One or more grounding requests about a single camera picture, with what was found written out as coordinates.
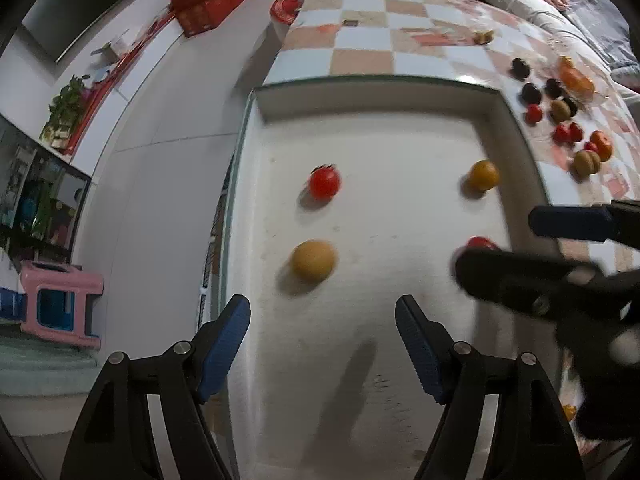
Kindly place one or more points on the green potted plant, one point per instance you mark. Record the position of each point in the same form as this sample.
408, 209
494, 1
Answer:
67, 105

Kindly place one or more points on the orange fruit in bag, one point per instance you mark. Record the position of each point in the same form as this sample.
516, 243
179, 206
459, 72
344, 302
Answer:
575, 78

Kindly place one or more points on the pink plastic stool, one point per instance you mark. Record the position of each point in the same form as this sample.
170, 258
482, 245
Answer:
62, 305

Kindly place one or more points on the small brown nut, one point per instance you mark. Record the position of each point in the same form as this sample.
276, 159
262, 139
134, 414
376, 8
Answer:
483, 36

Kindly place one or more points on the red round tin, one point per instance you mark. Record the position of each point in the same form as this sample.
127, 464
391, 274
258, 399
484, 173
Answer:
284, 11

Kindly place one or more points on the dark purple plum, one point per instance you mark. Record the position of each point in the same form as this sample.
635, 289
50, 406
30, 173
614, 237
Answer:
520, 67
571, 105
552, 87
530, 93

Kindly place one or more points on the grey sofa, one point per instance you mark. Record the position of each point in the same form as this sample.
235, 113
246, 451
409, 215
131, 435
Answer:
585, 15

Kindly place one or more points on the white rectangular tray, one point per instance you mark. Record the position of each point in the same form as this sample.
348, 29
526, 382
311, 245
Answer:
390, 240

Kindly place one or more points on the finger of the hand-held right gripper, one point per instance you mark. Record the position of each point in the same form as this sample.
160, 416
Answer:
510, 275
570, 221

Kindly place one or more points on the small red tomato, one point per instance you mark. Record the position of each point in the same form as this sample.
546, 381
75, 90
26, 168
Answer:
562, 133
590, 147
481, 243
534, 114
576, 132

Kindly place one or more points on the red tomato with stem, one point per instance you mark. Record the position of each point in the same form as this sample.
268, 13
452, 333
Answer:
325, 183

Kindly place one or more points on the pale yellow round fruit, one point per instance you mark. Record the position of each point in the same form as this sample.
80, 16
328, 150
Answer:
312, 259

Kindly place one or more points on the black television screen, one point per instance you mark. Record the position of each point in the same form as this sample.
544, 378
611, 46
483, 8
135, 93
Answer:
100, 0

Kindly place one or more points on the small orange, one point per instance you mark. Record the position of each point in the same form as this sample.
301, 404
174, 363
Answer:
483, 175
569, 412
602, 144

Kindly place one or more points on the dark glass cabinet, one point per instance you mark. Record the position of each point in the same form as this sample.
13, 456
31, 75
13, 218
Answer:
35, 195

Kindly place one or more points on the checked tablecloth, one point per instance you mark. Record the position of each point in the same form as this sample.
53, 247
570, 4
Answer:
430, 25

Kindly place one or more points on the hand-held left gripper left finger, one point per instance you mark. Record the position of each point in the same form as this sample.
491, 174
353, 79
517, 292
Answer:
225, 345

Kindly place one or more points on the brown kiwi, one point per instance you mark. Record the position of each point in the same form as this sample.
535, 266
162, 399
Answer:
586, 163
560, 110

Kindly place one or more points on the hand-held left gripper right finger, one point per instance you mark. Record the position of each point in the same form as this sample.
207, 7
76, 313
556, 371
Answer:
420, 350

